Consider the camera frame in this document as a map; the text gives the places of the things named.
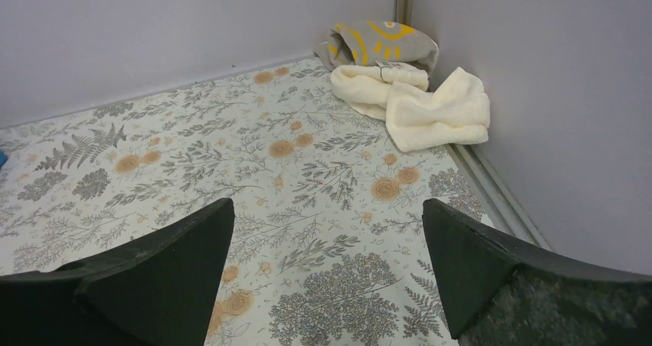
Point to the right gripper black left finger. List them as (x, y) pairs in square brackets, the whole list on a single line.
[(159, 289)]

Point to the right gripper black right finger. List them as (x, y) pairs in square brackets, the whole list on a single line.
[(500, 290)]

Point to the cream terry towel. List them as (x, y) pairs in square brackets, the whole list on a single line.
[(457, 112)]

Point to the floral patterned table mat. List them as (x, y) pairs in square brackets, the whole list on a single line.
[(328, 246)]

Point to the blue yellow printed towel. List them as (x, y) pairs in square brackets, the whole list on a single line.
[(3, 158)]

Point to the grey yellow patterned towel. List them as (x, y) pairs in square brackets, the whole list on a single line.
[(367, 42)]

